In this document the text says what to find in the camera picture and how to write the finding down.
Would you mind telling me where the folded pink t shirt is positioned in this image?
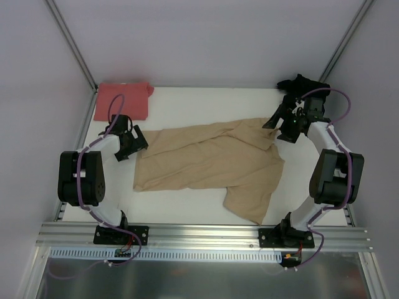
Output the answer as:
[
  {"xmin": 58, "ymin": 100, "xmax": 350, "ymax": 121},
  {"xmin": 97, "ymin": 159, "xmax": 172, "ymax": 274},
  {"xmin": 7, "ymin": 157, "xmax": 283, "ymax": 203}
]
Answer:
[{"xmin": 94, "ymin": 82, "xmax": 154, "ymax": 121}]

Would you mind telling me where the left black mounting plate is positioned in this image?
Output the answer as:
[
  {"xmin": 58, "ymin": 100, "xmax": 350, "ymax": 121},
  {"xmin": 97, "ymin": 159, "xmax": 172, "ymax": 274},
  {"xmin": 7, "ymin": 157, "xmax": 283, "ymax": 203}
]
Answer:
[{"xmin": 93, "ymin": 225, "xmax": 149, "ymax": 246}]

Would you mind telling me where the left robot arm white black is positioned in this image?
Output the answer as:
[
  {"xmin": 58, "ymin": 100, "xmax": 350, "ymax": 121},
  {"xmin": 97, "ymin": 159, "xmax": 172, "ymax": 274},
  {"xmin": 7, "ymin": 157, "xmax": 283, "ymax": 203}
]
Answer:
[{"xmin": 57, "ymin": 115, "xmax": 148, "ymax": 244}]

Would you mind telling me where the left aluminium frame post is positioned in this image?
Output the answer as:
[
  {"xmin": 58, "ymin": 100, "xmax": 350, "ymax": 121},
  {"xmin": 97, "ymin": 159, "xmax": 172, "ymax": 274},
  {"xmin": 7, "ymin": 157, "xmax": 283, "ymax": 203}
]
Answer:
[{"xmin": 45, "ymin": 0, "xmax": 99, "ymax": 93}]

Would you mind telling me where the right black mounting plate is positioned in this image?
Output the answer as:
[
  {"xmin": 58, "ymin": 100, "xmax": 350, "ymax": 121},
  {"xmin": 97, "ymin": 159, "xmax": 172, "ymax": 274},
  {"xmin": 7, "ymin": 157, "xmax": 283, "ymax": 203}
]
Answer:
[{"xmin": 258, "ymin": 225, "xmax": 315, "ymax": 249}]

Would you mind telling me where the right aluminium frame post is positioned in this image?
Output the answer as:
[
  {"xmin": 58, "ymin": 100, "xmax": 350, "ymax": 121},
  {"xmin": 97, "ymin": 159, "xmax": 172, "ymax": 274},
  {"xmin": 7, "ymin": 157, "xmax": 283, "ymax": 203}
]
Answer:
[{"xmin": 319, "ymin": 0, "xmax": 376, "ymax": 83}]

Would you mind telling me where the aluminium frame post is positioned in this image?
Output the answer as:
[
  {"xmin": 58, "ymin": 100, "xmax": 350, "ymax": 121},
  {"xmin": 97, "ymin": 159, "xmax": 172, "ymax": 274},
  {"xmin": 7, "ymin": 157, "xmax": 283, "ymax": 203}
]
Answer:
[
  {"xmin": 319, "ymin": 0, "xmax": 376, "ymax": 83},
  {"xmin": 45, "ymin": 0, "xmax": 99, "ymax": 93}
]

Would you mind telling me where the black t shirt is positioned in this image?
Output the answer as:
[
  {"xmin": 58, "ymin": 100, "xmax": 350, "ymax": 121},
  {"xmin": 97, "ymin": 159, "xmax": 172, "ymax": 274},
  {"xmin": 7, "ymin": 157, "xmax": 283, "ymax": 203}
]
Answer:
[{"xmin": 276, "ymin": 74, "xmax": 330, "ymax": 108}]

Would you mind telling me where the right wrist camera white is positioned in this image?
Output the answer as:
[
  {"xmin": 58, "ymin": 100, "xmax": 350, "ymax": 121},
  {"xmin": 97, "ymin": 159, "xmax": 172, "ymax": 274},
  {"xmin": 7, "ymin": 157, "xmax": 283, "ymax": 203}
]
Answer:
[{"xmin": 292, "ymin": 98, "xmax": 305, "ymax": 115}]

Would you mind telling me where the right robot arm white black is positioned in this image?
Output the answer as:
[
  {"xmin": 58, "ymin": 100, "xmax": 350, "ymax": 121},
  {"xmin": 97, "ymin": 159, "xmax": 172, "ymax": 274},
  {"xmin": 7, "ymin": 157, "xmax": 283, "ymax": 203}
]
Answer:
[{"xmin": 258, "ymin": 96, "xmax": 364, "ymax": 249}]

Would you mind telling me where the white slotted cable duct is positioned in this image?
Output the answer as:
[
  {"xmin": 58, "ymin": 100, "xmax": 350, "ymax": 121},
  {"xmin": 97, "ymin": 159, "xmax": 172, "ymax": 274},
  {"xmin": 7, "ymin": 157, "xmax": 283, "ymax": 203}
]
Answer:
[{"xmin": 49, "ymin": 247, "xmax": 282, "ymax": 263}]

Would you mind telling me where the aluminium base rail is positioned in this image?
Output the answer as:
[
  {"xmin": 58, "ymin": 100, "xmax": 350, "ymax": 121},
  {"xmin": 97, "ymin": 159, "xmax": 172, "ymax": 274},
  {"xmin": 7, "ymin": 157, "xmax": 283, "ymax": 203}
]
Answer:
[{"xmin": 36, "ymin": 222, "xmax": 374, "ymax": 252}]

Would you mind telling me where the black mounting plate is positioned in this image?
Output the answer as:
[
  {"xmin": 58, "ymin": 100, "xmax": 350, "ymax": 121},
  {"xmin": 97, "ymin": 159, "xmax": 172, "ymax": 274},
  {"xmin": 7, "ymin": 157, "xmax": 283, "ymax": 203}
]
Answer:
[
  {"xmin": 93, "ymin": 225, "xmax": 149, "ymax": 246},
  {"xmin": 258, "ymin": 225, "xmax": 315, "ymax": 249}
]

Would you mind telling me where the beige t shirt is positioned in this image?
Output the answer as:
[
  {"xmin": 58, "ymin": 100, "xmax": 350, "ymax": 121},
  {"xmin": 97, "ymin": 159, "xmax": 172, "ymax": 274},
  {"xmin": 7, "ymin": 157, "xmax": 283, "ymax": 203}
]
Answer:
[{"xmin": 133, "ymin": 118, "xmax": 284, "ymax": 225}]

